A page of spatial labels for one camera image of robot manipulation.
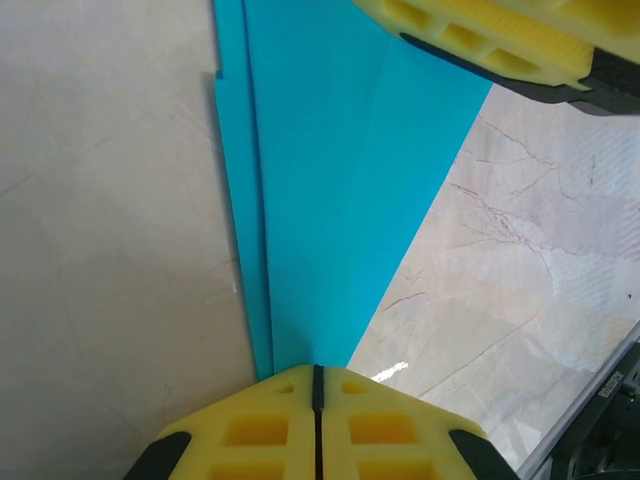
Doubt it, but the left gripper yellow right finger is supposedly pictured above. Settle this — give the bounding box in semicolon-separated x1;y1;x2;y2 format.
319;364;519;480

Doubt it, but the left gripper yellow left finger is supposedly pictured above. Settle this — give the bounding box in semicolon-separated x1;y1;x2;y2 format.
122;364;318;480

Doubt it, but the blue square paper sheet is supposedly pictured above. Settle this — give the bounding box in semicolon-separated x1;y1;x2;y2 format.
212;0;494;376

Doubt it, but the long aluminium mounting rail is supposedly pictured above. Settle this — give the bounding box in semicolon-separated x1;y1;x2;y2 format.
517;330;640;480

